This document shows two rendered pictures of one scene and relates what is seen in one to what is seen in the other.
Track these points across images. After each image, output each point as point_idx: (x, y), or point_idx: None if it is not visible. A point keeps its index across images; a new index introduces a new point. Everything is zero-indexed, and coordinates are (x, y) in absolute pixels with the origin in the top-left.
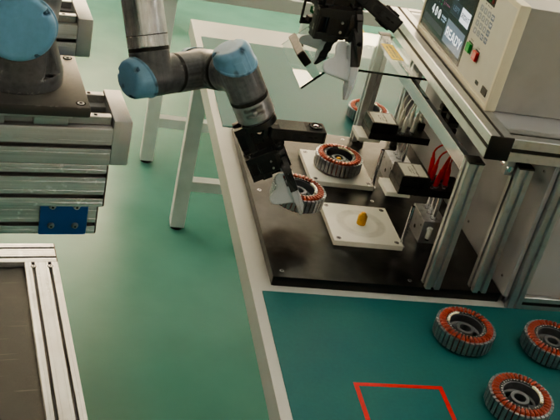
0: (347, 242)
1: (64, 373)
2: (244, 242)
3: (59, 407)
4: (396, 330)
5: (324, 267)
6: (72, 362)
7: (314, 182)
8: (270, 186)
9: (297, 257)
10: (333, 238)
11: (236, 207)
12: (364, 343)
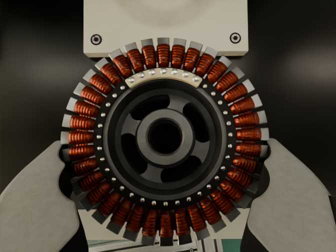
0: (247, 22)
1: (137, 249)
2: (222, 231)
3: (169, 251)
4: None
5: (329, 91)
6: (126, 244)
7: (113, 69)
8: (17, 159)
9: (302, 144)
10: (241, 51)
11: (94, 233)
12: None
